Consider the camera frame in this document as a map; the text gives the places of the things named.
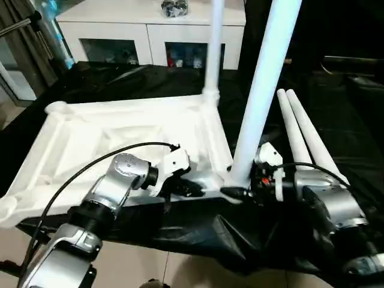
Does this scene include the black right camera cable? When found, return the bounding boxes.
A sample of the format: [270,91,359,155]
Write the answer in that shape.
[275,162,351,188]

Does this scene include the white plastic table top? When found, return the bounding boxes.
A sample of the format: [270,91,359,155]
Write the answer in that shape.
[0,95,250,231]

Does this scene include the black draped furniture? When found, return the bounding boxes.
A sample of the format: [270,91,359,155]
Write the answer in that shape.
[239,0,384,79]

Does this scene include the black plastic mat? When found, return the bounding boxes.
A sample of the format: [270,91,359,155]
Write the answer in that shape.
[0,59,384,276]

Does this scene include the white sideboard cabinet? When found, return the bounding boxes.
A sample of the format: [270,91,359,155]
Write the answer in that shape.
[56,0,246,71]

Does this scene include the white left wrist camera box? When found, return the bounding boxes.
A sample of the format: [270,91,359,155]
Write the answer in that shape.
[149,146,193,198]

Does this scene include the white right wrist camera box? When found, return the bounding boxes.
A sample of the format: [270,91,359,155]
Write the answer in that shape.
[254,142,286,202]

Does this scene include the black parts in clear bag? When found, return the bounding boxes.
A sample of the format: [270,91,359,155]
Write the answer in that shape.
[161,0,191,17]

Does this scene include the grey curtain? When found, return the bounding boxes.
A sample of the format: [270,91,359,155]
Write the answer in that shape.
[0,0,61,92]

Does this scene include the blue white plastic package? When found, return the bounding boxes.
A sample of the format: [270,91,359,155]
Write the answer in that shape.
[40,0,76,69]

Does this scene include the metal rod with black knob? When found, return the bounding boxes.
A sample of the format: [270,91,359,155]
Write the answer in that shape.
[0,10,43,39]

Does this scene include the white plastic table leg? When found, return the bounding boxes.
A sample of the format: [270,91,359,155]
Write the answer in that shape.
[276,88,312,172]
[285,88,351,187]
[201,0,226,106]
[229,0,303,189]

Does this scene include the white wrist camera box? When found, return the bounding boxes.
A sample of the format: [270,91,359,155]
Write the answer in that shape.
[149,146,193,198]
[254,142,286,202]

